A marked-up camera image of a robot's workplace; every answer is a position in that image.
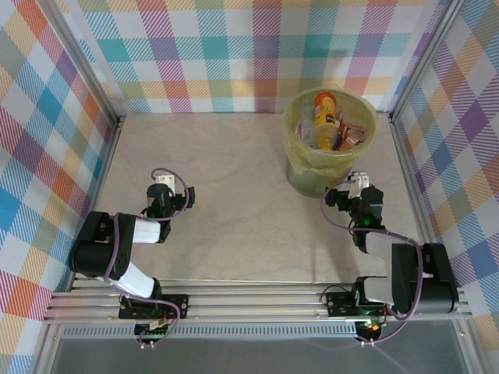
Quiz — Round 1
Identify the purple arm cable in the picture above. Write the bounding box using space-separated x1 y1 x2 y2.
320 177 426 346
104 168 196 291

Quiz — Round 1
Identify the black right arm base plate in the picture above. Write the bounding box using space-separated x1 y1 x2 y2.
325 290 397 317

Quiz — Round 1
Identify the aluminium side rail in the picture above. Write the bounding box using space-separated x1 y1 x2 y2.
389 115 449 288
33 116 126 374

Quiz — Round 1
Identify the slotted grey cable duct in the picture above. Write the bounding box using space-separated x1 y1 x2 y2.
62 326 359 338

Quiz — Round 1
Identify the aluminium frame post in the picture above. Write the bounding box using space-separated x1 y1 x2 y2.
41 0 126 132
388 0 467 122

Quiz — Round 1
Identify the orange juice bottle yellow cap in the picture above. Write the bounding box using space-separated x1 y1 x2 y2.
313 91 341 152

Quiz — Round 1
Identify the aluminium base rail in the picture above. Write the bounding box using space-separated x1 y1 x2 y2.
42 280 472 324

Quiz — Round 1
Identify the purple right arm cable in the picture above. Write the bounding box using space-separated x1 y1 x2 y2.
320 177 426 346

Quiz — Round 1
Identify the right controller circuit board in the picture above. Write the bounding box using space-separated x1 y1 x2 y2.
356 319 385 344

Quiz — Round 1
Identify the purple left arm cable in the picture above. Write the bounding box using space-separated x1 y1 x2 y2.
104 168 196 291

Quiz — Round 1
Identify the bin with yellow plastic liner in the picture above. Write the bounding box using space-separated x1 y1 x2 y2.
282 87 381 176

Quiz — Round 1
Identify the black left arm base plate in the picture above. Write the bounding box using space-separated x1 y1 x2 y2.
118 294 191 321

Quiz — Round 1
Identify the grey wire mesh bin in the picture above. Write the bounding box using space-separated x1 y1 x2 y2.
283 88 381 198

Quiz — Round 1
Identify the left controller circuit board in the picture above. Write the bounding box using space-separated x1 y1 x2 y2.
134 321 175 346

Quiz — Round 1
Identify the red snack packet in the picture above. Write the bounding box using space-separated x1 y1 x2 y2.
335 118 368 152

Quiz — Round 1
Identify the controller circuit board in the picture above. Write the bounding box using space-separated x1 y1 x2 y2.
356 319 385 344
134 321 175 346

